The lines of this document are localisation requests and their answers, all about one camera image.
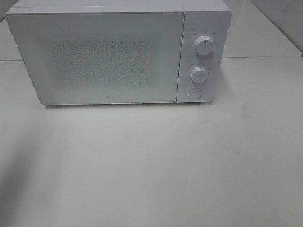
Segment round door release button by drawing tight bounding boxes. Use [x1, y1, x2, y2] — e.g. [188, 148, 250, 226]
[188, 88, 203, 100]

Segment white timer knob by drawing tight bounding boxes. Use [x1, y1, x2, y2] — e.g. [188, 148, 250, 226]
[191, 66, 208, 84]

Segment white microwave door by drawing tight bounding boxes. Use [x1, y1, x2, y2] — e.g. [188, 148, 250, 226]
[7, 12, 183, 105]

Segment white upper power knob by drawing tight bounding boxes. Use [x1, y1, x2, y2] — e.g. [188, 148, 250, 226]
[194, 34, 214, 56]

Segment white microwave oven body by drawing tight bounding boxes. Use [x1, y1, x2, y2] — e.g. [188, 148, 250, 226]
[5, 0, 232, 103]

